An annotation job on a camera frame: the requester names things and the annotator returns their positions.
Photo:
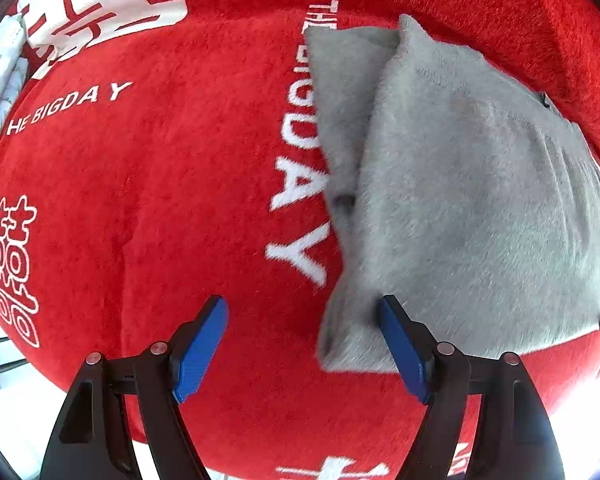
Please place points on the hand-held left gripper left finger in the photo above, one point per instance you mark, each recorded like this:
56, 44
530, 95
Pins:
200, 355

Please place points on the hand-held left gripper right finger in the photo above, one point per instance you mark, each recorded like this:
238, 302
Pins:
402, 347

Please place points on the grey knit sweater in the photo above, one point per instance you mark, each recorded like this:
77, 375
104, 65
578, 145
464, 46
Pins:
455, 210

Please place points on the red printed blanket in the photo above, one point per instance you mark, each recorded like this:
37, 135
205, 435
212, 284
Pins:
155, 185

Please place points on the white floral cloth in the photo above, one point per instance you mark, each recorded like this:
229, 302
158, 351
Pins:
0, 65

